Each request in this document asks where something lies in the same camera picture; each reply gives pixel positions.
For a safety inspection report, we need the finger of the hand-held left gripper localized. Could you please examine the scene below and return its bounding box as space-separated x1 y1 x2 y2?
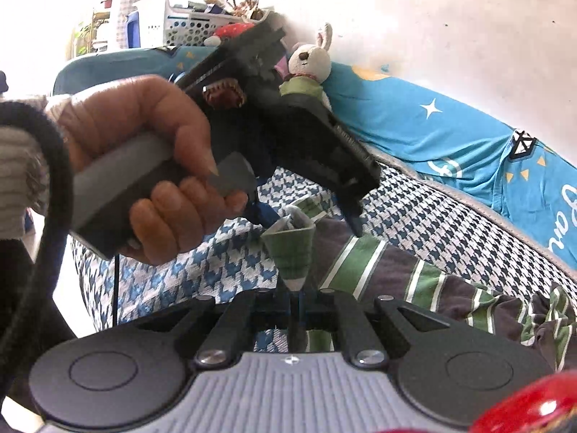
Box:
334 189 367 238
246 196 282 228

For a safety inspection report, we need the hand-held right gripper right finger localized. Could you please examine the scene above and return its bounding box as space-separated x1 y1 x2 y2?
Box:
300 289 452 367

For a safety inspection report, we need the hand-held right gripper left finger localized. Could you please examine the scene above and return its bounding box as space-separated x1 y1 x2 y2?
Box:
135 289 289 367

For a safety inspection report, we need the green grey striped T-shirt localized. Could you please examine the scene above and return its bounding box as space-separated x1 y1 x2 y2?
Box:
260 194 577 373

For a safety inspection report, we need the person's left hand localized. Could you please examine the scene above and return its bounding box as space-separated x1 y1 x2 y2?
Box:
47 74 250 267

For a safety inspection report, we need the blue houndstooth mattress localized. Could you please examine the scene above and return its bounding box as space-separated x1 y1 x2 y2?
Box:
70 162 577 353

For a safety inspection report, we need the white rabbit plush toy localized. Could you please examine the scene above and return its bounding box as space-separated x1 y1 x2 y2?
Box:
277 22 334 111

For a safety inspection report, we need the blue printed pillow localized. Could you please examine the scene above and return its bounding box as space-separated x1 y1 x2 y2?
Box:
325 61 577 271

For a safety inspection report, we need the white perforated plastic basket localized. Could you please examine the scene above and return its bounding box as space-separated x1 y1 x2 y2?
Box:
133 0 271 48

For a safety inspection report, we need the teal pillow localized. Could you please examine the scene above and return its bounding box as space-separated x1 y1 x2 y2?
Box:
53 46 217 96

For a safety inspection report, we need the red glossy object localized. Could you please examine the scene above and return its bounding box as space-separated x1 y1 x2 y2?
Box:
471 372 577 433

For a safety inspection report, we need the blue plastic bin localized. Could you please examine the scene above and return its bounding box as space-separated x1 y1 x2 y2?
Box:
125 9 141 49

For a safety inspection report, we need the green potted plant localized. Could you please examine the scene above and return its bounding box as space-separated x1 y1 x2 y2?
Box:
71 0 113 57

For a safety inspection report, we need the thick black braided cable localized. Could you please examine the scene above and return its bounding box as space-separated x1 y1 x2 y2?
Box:
0 98 75 362

